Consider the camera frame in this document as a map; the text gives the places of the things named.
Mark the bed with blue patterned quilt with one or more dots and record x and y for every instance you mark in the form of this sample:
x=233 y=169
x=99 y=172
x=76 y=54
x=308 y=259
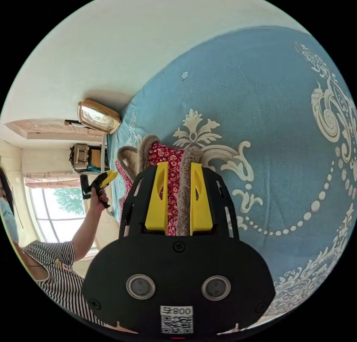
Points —
x=259 y=119

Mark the person's left forearm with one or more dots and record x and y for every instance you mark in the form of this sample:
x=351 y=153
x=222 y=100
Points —
x=83 y=233

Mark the person's body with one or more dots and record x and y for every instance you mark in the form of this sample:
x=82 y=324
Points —
x=53 y=275

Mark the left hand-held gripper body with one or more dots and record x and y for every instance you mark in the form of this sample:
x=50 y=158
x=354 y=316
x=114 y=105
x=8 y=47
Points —
x=96 y=186

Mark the person's left hand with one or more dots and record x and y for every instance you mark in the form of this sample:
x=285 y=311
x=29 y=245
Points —
x=99 y=202

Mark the gold clock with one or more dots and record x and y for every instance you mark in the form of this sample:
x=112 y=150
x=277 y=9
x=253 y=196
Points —
x=98 y=116

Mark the window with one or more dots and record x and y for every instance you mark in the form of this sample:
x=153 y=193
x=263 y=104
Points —
x=53 y=211

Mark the red floral vest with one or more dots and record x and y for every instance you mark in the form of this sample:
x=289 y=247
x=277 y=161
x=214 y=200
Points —
x=174 y=163

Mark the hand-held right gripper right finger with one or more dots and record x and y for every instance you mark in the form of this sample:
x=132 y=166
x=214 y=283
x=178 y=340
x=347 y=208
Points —
x=201 y=211

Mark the pink curtain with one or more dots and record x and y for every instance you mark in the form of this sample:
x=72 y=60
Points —
x=50 y=179

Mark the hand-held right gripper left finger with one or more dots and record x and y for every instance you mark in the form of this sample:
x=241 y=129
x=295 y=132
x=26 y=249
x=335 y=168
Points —
x=156 y=205

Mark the cluttered shelf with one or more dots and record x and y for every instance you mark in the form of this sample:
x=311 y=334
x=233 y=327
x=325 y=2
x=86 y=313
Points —
x=83 y=155

